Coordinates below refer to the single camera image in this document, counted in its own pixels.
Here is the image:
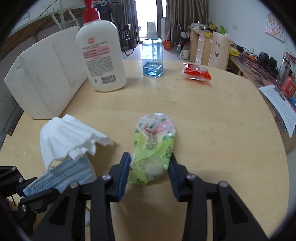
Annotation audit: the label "blue surgical face mask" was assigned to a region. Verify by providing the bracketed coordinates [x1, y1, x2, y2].
[23, 154, 97, 197]

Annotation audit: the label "brown curtain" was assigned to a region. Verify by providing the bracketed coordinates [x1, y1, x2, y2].
[165, 0, 208, 40]

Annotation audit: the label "white lotion pump bottle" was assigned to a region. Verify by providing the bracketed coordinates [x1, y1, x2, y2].
[76, 1, 126, 92]

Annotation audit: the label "wooden smiley face chair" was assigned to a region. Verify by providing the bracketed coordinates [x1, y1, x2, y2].
[208, 32, 230, 71]

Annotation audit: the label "green plastic snack bag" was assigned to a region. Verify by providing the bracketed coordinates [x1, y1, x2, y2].
[128, 113, 176, 185]

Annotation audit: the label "white styrofoam box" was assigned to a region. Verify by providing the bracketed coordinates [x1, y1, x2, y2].
[4, 27, 87, 120]

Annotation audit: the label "black headphones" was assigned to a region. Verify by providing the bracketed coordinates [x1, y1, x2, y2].
[258, 52, 278, 75]

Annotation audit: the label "red snack packet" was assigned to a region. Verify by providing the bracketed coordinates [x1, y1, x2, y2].
[180, 63, 211, 82]

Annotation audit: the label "white tissue stack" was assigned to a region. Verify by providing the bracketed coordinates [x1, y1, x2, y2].
[40, 114, 113, 171]

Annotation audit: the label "white paper sheet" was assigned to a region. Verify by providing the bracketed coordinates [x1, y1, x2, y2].
[259, 85, 295, 138]

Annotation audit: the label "clear blue spray bottle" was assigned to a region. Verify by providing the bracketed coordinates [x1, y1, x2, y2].
[142, 22, 164, 78]

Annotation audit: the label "black folding chair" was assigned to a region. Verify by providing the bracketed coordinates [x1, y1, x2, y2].
[110, 1, 135, 57]

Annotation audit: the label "wooden desk with drawers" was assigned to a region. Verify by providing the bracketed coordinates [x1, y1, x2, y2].
[187, 26, 213, 66]

